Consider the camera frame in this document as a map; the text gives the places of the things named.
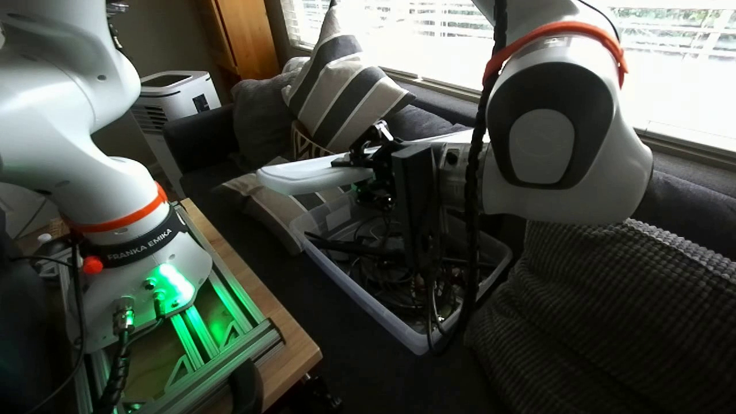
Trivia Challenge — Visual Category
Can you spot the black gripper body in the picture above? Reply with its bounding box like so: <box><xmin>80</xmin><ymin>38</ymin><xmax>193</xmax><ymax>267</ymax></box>
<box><xmin>391</xmin><ymin>140</ymin><xmax>446</xmax><ymax>265</ymax></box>

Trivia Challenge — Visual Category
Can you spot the white plastic box lid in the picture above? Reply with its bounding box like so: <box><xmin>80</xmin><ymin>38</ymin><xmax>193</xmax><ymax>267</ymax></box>
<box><xmin>256</xmin><ymin>150</ymin><xmax>379</xmax><ymax>196</ymax></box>

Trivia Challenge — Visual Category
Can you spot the clear plastic storage box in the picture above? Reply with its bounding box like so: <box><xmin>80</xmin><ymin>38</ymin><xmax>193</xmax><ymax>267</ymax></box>
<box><xmin>294</xmin><ymin>179</ymin><xmax>516</xmax><ymax>360</ymax></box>

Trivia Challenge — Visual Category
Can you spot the dark sofa cushion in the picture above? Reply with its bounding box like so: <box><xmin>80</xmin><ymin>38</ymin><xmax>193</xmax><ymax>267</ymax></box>
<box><xmin>381</xmin><ymin>101</ymin><xmax>479</xmax><ymax>145</ymax></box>

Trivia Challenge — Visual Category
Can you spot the grey plain cushion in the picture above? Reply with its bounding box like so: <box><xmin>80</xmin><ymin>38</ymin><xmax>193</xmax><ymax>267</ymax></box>
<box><xmin>228</xmin><ymin>71</ymin><xmax>299</xmax><ymax>168</ymax></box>

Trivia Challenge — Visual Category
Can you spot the wooden cabinet door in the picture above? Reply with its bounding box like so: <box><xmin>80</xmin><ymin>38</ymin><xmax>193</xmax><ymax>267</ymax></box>
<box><xmin>203</xmin><ymin>0</ymin><xmax>284</xmax><ymax>83</ymax></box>

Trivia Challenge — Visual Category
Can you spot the dark sofa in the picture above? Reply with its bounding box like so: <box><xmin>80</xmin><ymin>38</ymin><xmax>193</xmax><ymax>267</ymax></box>
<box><xmin>164</xmin><ymin>100</ymin><xmax>736</xmax><ymax>414</ymax></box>

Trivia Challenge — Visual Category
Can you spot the white air purifier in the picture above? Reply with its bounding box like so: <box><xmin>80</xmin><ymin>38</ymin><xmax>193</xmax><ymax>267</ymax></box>
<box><xmin>131</xmin><ymin>70</ymin><xmax>226</xmax><ymax>138</ymax></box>

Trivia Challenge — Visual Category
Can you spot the grey waffle knit cushion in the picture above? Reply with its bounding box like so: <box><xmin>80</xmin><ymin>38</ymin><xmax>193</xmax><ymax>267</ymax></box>
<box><xmin>465</xmin><ymin>217</ymin><xmax>736</xmax><ymax>414</ymax></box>

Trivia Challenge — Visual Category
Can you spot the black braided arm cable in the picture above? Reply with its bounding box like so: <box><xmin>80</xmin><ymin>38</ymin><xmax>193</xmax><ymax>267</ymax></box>
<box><xmin>427</xmin><ymin>0</ymin><xmax>511</xmax><ymax>357</ymax></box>

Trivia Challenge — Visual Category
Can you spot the tangled black cable bundle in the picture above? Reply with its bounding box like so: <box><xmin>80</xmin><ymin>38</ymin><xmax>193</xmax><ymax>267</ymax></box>
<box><xmin>320</xmin><ymin>210</ymin><xmax>502</xmax><ymax>341</ymax></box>

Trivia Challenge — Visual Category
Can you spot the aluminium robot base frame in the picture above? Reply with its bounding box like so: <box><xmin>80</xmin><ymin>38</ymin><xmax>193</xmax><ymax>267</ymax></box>
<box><xmin>67</xmin><ymin>261</ymin><xmax>288</xmax><ymax>414</ymax></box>

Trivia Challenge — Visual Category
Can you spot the braided base power cable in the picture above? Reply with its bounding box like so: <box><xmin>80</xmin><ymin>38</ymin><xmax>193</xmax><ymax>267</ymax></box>
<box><xmin>90</xmin><ymin>298</ymin><xmax>143</xmax><ymax>414</ymax></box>

